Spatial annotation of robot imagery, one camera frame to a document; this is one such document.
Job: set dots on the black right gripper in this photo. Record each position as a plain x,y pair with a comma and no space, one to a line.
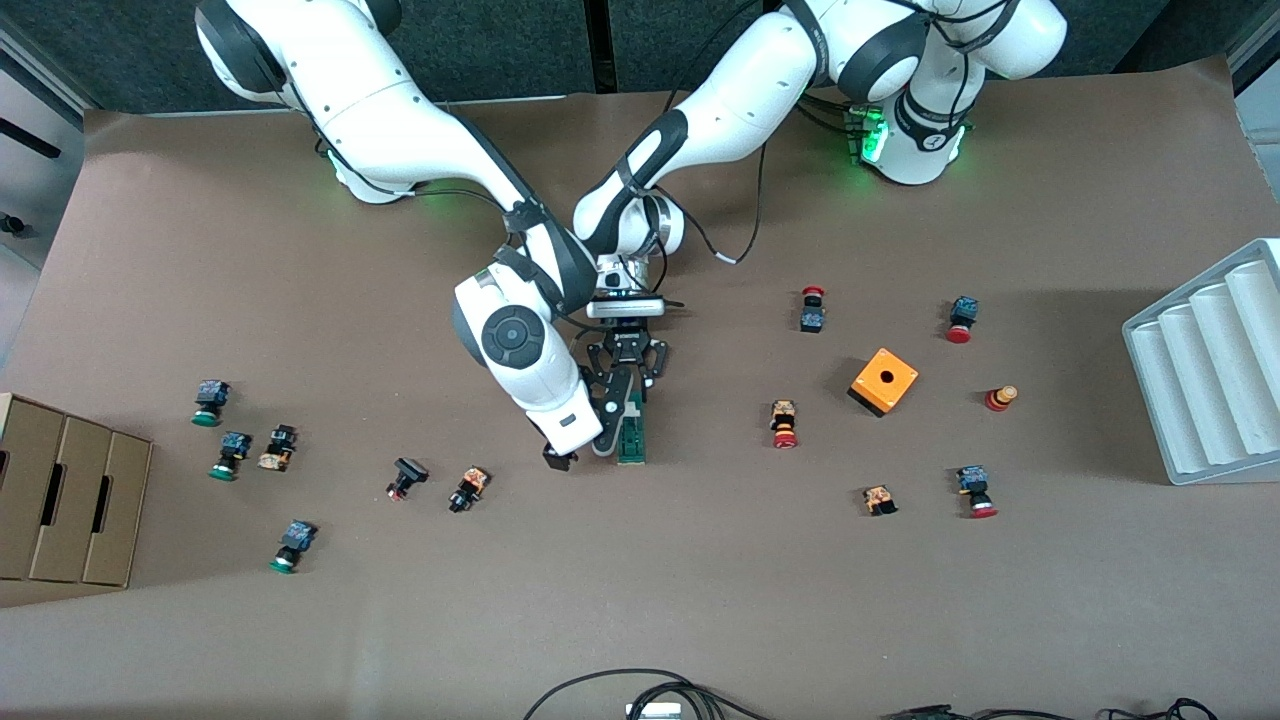
559,456

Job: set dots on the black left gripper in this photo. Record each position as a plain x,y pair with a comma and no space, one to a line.
627,349

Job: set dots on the green load switch white lever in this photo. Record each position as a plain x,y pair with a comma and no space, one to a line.
634,440

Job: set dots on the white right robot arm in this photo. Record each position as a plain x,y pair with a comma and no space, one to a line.
380,110

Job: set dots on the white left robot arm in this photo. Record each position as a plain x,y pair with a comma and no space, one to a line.
740,110

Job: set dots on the black pushbutton orange block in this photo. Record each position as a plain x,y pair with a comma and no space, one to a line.
468,489
279,447

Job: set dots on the black square pushbutton red base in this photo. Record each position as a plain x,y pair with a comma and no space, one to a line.
407,478

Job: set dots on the red pushbutton orange block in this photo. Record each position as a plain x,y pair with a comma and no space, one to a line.
784,423

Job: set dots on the red pushbutton black block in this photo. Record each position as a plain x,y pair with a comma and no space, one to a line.
812,312

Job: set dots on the white plug adapter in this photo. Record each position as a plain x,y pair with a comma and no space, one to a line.
655,712

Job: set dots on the green pushbutton blue block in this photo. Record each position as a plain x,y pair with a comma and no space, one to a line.
231,455
210,402
292,546

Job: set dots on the orange black contact block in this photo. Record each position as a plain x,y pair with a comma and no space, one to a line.
880,499

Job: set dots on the black vertical divider strip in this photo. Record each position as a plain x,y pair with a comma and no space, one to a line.
600,45

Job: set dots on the red pushbutton blue block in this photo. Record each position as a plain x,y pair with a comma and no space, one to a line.
962,319
975,491

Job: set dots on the red yellow mushroom button head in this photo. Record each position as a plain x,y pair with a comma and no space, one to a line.
1000,398

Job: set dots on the brown cardboard box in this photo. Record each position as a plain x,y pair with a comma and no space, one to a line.
70,500

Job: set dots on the white ridged plastic tray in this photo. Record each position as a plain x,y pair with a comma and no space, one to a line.
1210,400

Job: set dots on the orange button enclosure box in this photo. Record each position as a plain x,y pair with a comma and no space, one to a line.
884,381

